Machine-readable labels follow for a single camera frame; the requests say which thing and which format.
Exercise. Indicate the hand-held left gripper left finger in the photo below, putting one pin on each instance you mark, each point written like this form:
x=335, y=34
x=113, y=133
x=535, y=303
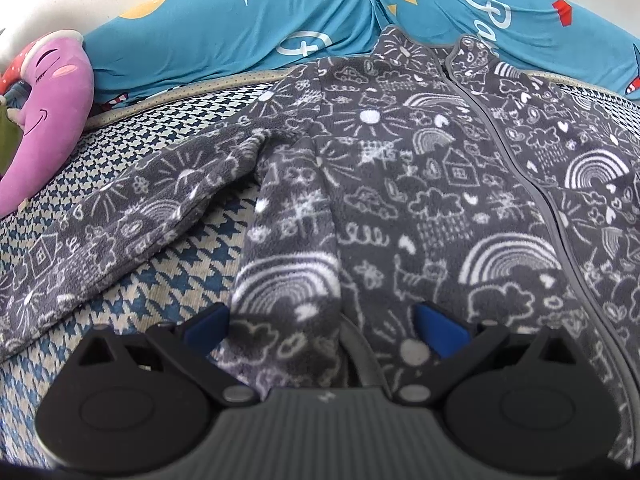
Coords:
x=210, y=322

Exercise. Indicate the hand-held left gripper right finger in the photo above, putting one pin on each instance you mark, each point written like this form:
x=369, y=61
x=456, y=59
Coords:
x=440, y=326

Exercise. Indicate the grey patterned fleece jacket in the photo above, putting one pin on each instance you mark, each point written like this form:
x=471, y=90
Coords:
x=425, y=185

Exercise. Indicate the blue houndstooth bed mat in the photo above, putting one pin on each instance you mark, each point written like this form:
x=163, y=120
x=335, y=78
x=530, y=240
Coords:
x=175, y=270

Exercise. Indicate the purple moon plush pillow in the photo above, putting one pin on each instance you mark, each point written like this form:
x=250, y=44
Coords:
x=50, y=125

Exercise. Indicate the blue printed long pillow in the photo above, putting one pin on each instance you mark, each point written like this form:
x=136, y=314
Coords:
x=200, y=25

